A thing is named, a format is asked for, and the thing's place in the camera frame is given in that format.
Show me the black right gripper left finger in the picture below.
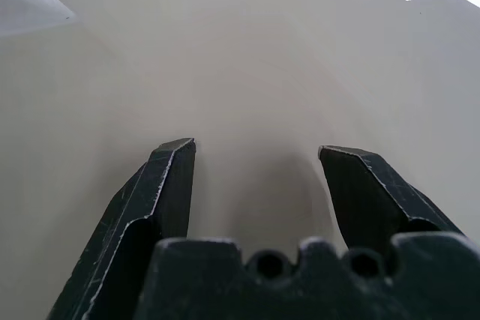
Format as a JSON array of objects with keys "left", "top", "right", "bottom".
[{"left": 46, "top": 137, "right": 197, "bottom": 320}]

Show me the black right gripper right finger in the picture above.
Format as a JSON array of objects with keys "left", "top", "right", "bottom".
[{"left": 316, "top": 144, "right": 464, "bottom": 253}]

